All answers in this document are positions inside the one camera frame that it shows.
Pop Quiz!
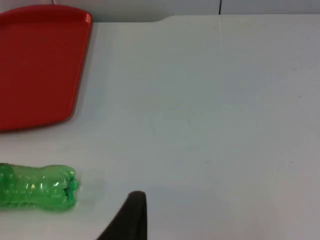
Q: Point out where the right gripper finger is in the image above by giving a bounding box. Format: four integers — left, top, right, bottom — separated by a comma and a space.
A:
96, 190, 149, 240

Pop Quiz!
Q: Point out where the green plastic bottle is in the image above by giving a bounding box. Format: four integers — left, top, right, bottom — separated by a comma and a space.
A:
0, 162, 81, 211

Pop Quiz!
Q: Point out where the red plastic tray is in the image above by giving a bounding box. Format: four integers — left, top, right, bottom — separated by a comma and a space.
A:
0, 4, 94, 133

